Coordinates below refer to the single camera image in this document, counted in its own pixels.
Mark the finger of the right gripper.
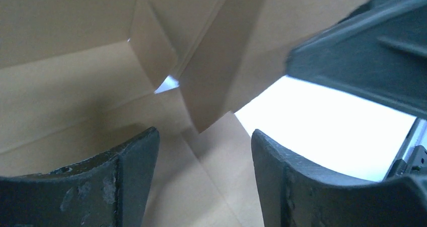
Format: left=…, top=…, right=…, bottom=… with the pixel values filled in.
left=286, top=0, right=426, bottom=119

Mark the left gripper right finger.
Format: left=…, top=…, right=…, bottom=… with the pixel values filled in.
left=251, top=130, right=426, bottom=226

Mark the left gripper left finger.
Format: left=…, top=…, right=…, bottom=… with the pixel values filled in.
left=1, top=127, right=160, bottom=226

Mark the brown cardboard box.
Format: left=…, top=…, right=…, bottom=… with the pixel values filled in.
left=1, top=0, right=368, bottom=226

